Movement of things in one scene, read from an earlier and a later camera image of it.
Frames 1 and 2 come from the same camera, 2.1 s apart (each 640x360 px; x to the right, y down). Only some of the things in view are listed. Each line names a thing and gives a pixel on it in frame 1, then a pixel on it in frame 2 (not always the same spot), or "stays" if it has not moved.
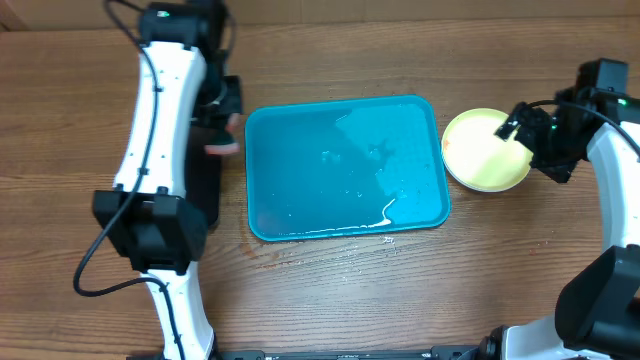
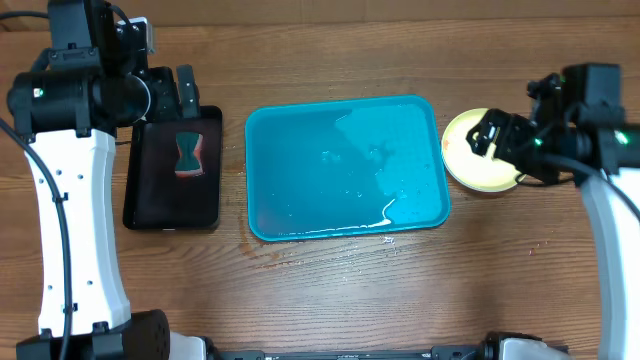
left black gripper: (234, 89) → (164, 90)
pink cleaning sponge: (230, 149) → (190, 162)
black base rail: (435, 352) stays
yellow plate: (478, 159) stays
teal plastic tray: (330, 169) stays
